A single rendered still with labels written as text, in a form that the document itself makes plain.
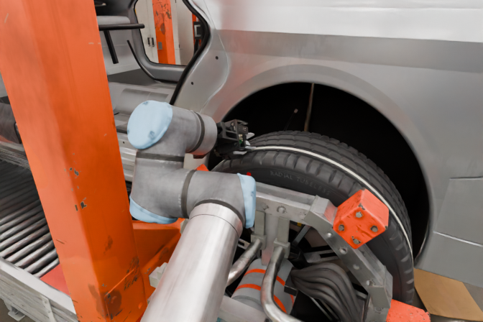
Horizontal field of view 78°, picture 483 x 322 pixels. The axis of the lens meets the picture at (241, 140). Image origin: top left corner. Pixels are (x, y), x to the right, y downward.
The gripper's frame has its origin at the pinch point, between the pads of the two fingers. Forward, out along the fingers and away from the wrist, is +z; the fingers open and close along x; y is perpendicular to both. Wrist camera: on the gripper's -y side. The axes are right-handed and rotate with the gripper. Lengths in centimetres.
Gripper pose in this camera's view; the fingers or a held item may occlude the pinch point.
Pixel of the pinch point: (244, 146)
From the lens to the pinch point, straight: 84.4
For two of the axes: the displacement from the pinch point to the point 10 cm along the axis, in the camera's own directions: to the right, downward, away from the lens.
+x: -1.2, -9.7, 2.2
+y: 8.2, -2.3, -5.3
